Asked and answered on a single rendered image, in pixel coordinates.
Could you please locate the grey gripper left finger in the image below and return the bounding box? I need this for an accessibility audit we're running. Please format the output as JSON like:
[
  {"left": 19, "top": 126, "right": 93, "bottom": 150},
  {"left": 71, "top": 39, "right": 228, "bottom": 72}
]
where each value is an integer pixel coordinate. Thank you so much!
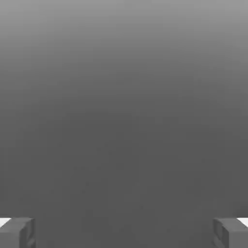
[{"left": 0, "top": 217, "right": 37, "bottom": 248}]

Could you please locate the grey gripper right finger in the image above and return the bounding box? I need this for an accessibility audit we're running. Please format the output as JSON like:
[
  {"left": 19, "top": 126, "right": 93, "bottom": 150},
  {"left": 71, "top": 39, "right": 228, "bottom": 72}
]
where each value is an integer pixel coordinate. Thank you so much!
[{"left": 212, "top": 217, "right": 248, "bottom": 248}]

